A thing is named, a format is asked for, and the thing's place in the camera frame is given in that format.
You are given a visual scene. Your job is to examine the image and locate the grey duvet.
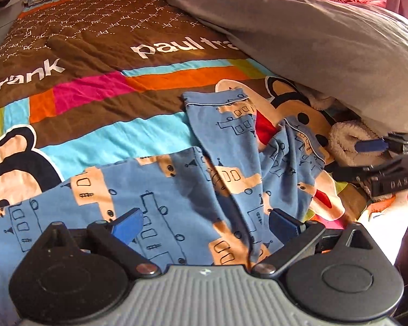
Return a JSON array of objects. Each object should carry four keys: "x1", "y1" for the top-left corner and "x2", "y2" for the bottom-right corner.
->
[{"x1": 146, "y1": 0, "x2": 408, "y2": 136}]

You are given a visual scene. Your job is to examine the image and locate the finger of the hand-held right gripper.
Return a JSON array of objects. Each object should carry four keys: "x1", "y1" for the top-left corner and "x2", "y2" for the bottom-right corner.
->
[
  {"x1": 354, "y1": 131, "x2": 408, "y2": 157},
  {"x1": 332, "y1": 158, "x2": 408, "y2": 183}
]

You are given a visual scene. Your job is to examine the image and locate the colourful cartoon printed blanket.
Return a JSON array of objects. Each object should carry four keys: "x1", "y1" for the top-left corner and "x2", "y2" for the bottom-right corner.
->
[{"x1": 0, "y1": 0, "x2": 395, "y2": 313}]

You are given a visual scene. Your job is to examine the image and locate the blue printed pants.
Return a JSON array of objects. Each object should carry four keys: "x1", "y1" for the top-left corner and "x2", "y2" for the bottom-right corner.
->
[{"x1": 0, "y1": 88, "x2": 327, "y2": 301}]

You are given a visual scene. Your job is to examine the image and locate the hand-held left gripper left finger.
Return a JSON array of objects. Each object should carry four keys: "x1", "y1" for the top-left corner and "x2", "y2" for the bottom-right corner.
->
[{"x1": 37, "y1": 207, "x2": 162, "y2": 277}]

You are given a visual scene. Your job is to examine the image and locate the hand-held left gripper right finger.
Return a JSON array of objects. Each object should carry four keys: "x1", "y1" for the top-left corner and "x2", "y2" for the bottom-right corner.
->
[{"x1": 251, "y1": 209, "x2": 375, "y2": 278}]

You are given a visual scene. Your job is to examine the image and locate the white fleece cloth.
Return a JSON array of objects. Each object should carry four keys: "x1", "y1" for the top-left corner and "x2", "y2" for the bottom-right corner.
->
[{"x1": 308, "y1": 92, "x2": 395, "y2": 168}]

